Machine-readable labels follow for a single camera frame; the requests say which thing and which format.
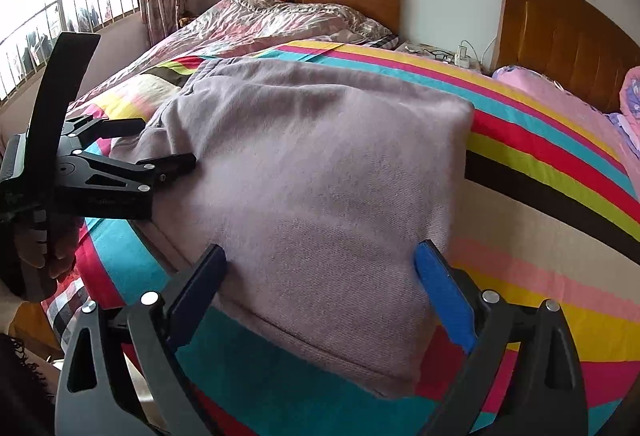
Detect pink floral quilt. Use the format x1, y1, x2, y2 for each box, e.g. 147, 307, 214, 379
67, 0, 399, 121

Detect rolled pink floral blanket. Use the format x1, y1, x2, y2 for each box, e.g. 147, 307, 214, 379
608, 66, 640, 149

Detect mauve knit pants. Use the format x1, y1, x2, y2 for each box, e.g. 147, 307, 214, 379
112, 58, 474, 398

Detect white power strip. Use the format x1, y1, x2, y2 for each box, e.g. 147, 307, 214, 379
454, 44, 472, 68

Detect plaid checkered sheet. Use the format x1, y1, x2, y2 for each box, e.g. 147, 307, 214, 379
41, 273, 91, 352

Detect left hand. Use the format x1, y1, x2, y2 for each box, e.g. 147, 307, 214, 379
10, 211, 84, 303

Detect right wooden headboard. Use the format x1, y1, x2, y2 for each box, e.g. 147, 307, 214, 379
491, 0, 639, 113

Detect nightstand with floral cloth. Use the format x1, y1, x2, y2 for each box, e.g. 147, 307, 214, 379
396, 40, 483, 73

